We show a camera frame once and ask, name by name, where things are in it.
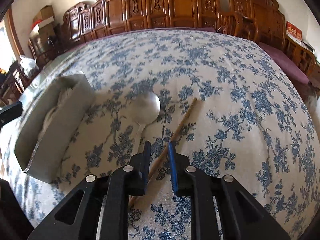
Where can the long carved wooden sofa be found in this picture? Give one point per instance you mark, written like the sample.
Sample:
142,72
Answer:
83,22

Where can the dark wooden chopstick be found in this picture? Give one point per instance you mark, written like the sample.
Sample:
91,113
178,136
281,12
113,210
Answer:
163,154

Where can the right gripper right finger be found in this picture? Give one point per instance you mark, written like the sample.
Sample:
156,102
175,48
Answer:
221,208

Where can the blue floral tablecloth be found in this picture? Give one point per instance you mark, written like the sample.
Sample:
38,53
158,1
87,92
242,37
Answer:
235,110

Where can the white plastic bag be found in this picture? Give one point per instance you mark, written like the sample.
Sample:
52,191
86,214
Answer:
29,66

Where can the grey metal rectangular tray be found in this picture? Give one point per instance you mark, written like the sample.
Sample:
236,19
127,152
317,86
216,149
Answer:
41,160

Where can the purple armchair cushion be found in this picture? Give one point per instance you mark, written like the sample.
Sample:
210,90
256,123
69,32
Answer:
285,64

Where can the wooden door frame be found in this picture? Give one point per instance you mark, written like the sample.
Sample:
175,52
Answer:
12,34

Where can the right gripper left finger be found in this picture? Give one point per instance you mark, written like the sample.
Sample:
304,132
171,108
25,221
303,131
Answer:
97,208

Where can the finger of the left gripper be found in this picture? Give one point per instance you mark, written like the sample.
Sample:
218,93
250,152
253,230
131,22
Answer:
10,113

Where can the brown cardboard box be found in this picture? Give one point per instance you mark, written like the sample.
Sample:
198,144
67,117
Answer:
44,13

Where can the dark wooden dining chair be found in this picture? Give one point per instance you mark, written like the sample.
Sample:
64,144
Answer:
13,85

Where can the carved wooden armchair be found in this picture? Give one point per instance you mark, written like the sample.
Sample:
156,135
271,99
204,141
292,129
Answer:
271,30

